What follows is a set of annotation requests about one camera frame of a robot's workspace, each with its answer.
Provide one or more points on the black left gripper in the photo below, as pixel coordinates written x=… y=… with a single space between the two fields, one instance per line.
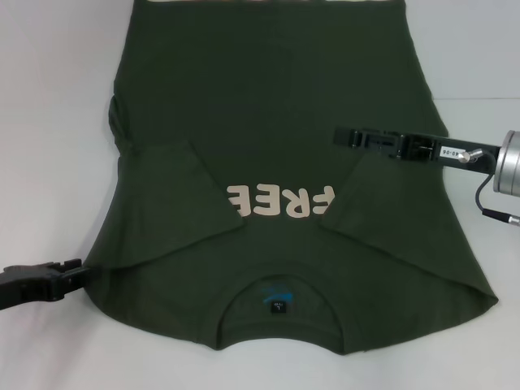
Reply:
x=24 y=286

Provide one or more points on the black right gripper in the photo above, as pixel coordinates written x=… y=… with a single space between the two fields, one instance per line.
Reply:
x=447 y=150

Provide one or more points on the dark green FREE t-shirt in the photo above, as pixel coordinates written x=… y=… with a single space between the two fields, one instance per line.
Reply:
x=264 y=101

